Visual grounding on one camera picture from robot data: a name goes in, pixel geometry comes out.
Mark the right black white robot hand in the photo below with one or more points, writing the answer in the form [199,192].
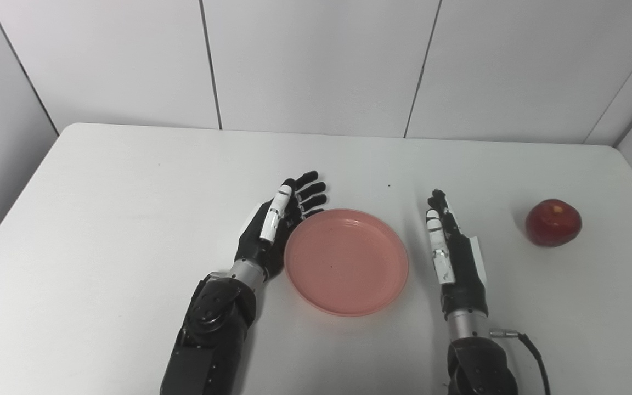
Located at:
[461,274]

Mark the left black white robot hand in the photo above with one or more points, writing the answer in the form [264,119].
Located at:
[258,247]

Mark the pink round plate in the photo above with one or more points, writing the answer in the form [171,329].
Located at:
[346,262]

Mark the red apple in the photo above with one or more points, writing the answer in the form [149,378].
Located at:
[553,224]

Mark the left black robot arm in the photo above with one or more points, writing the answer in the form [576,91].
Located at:
[214,334]

